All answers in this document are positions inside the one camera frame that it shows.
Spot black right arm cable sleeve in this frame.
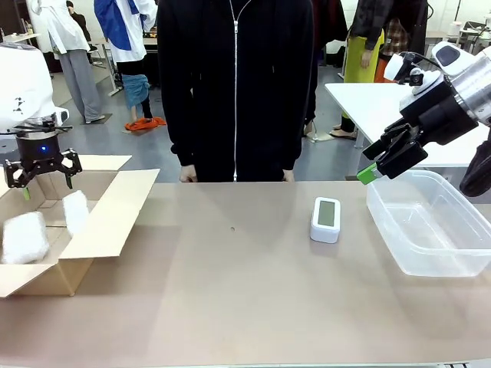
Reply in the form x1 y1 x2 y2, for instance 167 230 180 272
459 140 491 199

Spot plain bubble-wrapped clock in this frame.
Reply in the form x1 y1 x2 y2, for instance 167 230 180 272
1 211 51 265

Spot background desk with equipment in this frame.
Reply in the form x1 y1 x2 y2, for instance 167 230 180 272
423 13 491 54

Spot grey background desk frame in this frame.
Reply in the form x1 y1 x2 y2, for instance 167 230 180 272
90 37 124 97

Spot seated person in dark top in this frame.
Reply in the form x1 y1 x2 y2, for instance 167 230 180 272
64 0 93 51

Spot bubble-wrapped clock with QR label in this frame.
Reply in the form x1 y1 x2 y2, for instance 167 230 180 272
62 190 91 238

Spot orange cloth on floor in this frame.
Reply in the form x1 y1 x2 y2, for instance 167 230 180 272
124 117 168 133

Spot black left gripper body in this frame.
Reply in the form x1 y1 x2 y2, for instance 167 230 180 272
15 132 62 172

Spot unwrapped white digital clock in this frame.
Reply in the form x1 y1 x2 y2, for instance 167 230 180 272
309 196 341 244

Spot white background table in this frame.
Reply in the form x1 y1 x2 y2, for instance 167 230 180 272
325 82 491 169

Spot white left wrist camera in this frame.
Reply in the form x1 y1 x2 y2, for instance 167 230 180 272
51 107 71 126

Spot person in black zip hoodie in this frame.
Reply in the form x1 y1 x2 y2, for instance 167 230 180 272
157 0 319 183

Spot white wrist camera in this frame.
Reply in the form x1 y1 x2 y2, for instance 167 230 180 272
383 51 450 97
51 107 71 126

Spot person with yellow apron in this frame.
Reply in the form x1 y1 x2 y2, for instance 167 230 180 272
330 0 387 141

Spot tan paper scrap on floor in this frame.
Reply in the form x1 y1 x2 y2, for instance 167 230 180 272
306 130 331 145

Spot person in white blue coat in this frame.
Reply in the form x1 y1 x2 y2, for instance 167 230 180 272
94 0 159 120

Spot person's left forearm black sleeve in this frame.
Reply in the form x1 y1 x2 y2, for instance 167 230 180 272
281 86 319 171

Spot person in plaid and orange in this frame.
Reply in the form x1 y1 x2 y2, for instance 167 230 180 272
374 17 410 84

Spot clear plastic bin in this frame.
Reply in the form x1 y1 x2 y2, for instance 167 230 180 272
365 169 491 278

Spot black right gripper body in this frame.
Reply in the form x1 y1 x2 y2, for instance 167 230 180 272
398 76 480 146

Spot open brown cardboard box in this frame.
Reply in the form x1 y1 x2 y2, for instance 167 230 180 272
0 155 161 299

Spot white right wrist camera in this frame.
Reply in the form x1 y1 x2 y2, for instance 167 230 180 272
383 51 450 97

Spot person's right forearm black sleeve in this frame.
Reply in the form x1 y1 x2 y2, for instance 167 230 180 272
165 86 199 169

